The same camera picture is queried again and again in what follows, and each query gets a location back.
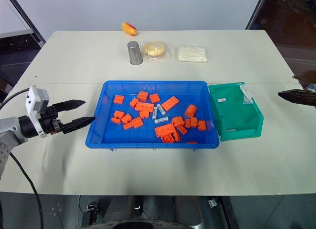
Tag white packet in clear wrap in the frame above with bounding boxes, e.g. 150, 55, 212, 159
175, 45, 209, 64

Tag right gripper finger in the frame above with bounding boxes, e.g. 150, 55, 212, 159
292, 70, 316, 85
277, 88, 316, 107

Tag bagged yellow pastry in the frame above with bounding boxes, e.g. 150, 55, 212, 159
142, 40, 171, 61

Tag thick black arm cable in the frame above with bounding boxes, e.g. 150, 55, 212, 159
9, 152, 45, 229

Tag black diagonal pole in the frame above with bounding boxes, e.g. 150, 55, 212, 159
3, 0, 46, 50

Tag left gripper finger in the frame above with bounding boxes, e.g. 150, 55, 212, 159
60, 116, 96, 135
52, 99, 86, 114

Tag green plastic bin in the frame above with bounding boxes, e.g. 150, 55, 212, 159
208, 81, 265, 142

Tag small orange studded brick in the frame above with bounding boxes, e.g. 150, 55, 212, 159
160, 133, 175, 144

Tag orange long flat block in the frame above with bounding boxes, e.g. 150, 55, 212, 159
161, 95, 180, 112

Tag orange cylinder block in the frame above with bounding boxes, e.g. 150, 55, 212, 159
184, 104, 198, 118

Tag dark rounded shape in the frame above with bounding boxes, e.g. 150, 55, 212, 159
172, 195, 206, 226

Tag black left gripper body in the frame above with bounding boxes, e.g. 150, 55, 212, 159
39, 104, 64, 136

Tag silver metal cup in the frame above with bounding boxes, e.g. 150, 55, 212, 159
126, 40, 144, 66

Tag orange plastic studded plate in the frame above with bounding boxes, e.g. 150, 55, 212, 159
154, 123, 176, 137

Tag black table leg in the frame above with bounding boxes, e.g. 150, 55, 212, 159
220, 195, 239, 229

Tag blue plastic tray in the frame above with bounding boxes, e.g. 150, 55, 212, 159
85, 80, 221, 151

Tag orange long building block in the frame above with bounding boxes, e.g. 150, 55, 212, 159
134, 101, 155, 113
123, 116, 145, 131

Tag white panel board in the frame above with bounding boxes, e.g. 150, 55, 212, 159
0, 0, 34, 38

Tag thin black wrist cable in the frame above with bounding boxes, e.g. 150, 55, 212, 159
0, 88, 30, 110

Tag dark window frame post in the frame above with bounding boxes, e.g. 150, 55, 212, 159
245, 0, 270, 30

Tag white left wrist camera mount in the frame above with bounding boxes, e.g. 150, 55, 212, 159
25, 85, 50, 139

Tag orange yellow toy mango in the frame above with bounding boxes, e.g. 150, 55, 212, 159
121, 22, 139, 38

